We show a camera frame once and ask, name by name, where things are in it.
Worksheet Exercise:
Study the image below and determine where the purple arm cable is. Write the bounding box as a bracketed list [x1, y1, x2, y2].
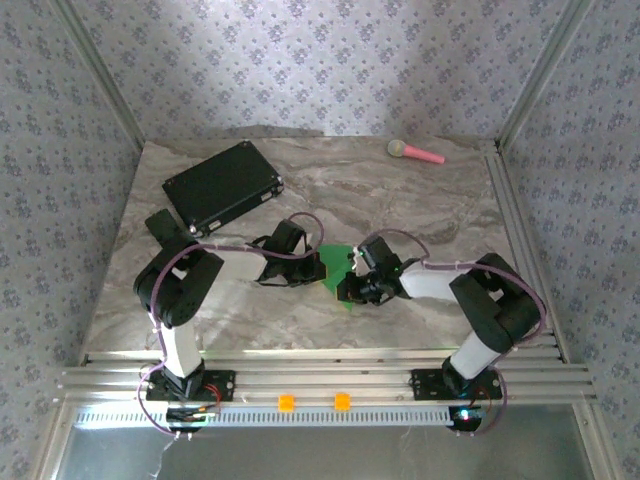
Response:
[369, 227, 549, 436]
[135, 212, 326, 439]

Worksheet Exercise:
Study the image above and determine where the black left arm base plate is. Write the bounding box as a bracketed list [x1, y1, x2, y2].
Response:
[144, 368, 237, 404]

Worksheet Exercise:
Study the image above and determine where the aluminium side rail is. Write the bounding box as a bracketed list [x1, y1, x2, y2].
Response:
[480, 141, 571, 364]

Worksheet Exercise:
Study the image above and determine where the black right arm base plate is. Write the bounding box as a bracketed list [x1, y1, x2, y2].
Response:
[410, 368, 503, 401]

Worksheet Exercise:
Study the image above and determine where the green cloth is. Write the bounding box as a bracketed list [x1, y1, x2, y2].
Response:
[317, 243, 359, 312]

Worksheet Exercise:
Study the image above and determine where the aluminium frame leg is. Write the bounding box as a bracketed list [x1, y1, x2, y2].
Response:
[573, 402, 610, 480]
[35, 403, 77, 480]

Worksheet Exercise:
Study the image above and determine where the small black box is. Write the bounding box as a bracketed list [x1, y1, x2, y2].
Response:
[143, 208, 187, 247]

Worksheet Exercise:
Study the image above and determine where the pink toy microphone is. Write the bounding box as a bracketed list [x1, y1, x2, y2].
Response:
[386, 138, 446, 166]

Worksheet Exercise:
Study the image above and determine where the aluminium upright post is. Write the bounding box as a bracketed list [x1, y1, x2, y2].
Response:
[49, 0, 147, 151]
[497, 0, 596, 151]

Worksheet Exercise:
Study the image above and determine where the grey metal sheet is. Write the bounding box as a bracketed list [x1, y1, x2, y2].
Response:
[54, 405, 596, 480]

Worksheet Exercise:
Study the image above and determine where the black case with metal latches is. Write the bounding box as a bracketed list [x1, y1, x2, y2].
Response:
[161, 140, 285, 239]

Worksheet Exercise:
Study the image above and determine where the white slotted cable duct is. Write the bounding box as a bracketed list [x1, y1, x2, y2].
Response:
[74, 405, 454, 429]

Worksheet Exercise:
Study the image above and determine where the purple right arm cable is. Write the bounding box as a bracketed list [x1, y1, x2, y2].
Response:
[369, 227, 549, 436]

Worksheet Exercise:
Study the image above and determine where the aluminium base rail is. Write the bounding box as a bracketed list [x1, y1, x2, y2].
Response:
[55, 349, 599, 407]

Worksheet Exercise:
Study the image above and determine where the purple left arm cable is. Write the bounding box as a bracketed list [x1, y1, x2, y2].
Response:
[135, 212, 326, 439]

